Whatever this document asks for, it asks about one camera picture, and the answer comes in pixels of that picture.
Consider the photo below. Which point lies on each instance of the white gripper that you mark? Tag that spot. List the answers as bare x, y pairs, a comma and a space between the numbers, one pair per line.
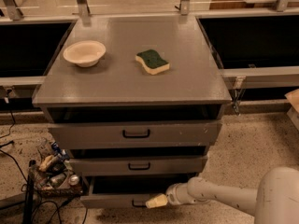
175, 192

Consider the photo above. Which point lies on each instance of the grey bottom drawer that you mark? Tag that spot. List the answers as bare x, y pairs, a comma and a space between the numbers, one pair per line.
127, 191

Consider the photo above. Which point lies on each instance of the grey drawer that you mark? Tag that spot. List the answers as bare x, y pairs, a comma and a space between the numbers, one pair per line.
127, 191
135, 134
139, 165

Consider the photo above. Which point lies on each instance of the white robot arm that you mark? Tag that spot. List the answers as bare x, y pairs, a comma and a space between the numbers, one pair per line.
275, 201

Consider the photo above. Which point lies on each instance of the grey middle drawer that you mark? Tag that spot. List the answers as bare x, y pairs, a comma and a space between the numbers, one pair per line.
139, 165

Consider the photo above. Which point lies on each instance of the grey drawer cabinet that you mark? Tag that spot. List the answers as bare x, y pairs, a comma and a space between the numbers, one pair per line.
118, 89

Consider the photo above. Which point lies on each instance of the grey top drawer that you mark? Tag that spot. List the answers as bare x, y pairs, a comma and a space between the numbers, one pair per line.
135, 134

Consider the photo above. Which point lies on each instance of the silver can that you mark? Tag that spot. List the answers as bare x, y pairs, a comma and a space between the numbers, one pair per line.
73, 180

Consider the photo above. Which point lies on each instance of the tray of cluttered items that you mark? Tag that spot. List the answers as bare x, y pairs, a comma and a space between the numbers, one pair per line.
51, 174

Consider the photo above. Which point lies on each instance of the green yellow sponge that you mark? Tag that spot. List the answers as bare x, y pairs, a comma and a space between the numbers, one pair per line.
152, 62

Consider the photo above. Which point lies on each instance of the white paper bowl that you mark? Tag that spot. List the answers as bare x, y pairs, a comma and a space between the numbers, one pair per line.
85, 53

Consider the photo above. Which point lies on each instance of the black stand post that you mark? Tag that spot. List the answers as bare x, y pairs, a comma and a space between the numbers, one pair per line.
29, 195

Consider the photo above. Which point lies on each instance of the grey rail right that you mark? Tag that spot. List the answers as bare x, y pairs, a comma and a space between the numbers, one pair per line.
257, 78

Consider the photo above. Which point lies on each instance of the grey rail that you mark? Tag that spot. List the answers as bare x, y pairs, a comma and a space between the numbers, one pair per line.
257, 78
21, 81

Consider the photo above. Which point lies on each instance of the grey rail left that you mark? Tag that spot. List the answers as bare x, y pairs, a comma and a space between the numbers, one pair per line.
21, 81

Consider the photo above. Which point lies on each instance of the metal frame post centre-left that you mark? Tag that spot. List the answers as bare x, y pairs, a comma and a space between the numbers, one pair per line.
83, 9

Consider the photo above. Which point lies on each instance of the metal frame post left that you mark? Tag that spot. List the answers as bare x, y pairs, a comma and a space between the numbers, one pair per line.
13, 11

